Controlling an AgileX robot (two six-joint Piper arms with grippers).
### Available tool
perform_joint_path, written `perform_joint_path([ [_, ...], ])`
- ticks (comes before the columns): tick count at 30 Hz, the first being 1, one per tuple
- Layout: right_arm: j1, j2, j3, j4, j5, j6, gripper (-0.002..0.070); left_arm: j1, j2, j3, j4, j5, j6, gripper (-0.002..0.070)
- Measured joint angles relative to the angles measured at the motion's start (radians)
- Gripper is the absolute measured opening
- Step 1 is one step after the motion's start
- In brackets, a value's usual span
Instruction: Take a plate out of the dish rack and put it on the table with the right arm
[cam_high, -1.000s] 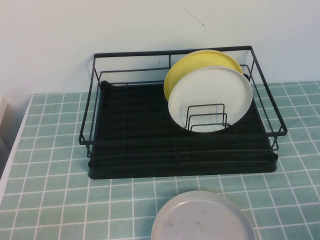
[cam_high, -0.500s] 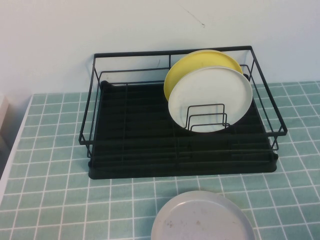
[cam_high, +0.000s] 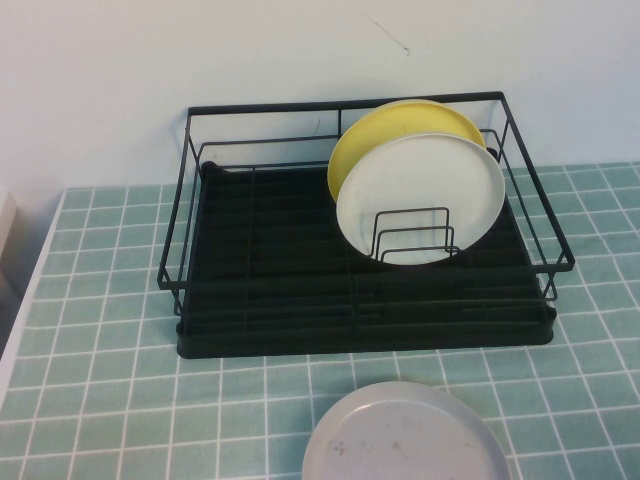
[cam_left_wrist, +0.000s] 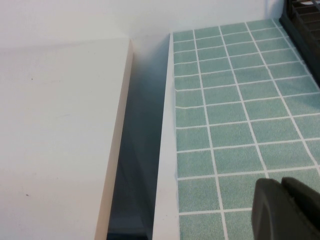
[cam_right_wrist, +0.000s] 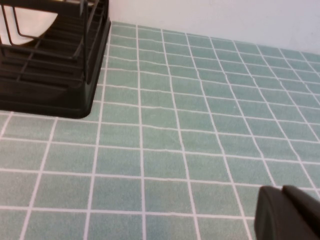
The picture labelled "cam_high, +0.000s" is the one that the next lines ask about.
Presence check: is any white round plate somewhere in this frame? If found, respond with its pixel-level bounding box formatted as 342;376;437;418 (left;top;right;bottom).
335;131;506;267

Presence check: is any green tile pattern table cover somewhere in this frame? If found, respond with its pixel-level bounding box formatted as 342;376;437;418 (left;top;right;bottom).
0;160;640;480

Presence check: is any grey round plate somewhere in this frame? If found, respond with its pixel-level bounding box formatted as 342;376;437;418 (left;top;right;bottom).
301;381;513;480

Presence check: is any yellow round plate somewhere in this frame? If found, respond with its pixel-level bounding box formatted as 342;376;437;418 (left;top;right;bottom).
327;98;487;204

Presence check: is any black plastic drip tray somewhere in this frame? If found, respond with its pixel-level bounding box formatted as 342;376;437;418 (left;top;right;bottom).
176;159;558;360

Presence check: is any black wire dish rack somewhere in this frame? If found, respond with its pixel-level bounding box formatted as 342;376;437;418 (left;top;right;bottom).
157;90;575;321

